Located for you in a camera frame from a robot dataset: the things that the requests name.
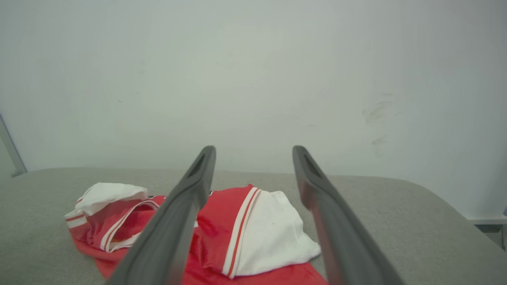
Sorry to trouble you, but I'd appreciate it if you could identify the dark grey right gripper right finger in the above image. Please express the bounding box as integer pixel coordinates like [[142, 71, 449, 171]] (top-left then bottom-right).
[[292, 145, 405, 285]]

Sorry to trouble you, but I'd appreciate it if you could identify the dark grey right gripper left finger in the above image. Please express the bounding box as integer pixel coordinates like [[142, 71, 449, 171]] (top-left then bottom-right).
[[105, 145, 217, 285]]

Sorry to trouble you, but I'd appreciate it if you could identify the red and white basketball jersey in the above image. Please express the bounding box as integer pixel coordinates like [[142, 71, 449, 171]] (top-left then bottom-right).
[[65, 182, 328, 285]]

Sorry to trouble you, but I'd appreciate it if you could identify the grey metal frame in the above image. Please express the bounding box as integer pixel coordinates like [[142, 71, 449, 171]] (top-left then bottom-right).
[[0, 115, 27, 178]]

